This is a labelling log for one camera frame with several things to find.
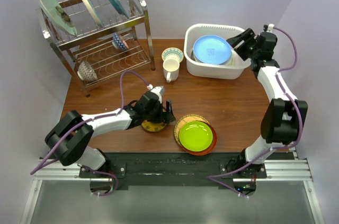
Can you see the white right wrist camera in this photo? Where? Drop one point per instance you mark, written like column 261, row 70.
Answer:
column 268, row 27

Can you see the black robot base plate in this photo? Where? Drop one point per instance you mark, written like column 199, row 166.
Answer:
column 178, row 169

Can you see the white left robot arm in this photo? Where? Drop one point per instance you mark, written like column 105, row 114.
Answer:
column 68, row 140

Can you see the steel dish rack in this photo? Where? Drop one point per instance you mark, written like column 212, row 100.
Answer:
column 94, row 44

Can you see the cream ceramic mug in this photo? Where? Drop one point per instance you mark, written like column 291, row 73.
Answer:
column 171, row 70

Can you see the yellow woven rim plate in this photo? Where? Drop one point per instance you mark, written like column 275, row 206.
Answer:
column 183, row 120

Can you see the blue plate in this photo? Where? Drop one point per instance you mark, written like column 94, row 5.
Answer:
column 212, row 49

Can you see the red plate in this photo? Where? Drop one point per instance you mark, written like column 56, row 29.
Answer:
column 209, row 149

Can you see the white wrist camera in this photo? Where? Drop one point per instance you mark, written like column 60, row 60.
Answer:
column 158, row 90
column 268, row 27

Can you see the green floral racked plate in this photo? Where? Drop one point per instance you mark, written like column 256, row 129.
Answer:
column 58, row 16

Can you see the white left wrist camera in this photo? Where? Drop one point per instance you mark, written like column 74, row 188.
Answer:
column 158, row 90

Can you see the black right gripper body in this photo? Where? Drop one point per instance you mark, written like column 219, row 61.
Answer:
column 255, row 54

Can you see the white plastic bin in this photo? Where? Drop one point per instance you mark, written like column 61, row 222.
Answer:
column 207, row 70

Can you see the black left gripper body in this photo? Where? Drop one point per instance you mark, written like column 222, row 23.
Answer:
column 156, row 115

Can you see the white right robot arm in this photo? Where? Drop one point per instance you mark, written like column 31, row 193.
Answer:
column 283, row 123

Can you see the blue zigzag bowl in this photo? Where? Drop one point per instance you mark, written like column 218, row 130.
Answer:
column 119, row 42

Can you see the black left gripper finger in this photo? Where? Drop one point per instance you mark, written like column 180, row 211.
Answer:
column 169, row 117
column 168, row 106

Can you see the teal patterned small bowl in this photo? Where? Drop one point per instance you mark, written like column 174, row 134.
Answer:
column 173, row 53

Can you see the yellow patterned small plate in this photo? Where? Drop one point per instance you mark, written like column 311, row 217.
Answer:
column 153, row 127

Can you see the white fluted bottom plate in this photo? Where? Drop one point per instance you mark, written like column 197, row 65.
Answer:
column 197, row 61

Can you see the cream rimmed racked plate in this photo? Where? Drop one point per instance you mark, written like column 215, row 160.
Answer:
column 89, row 6

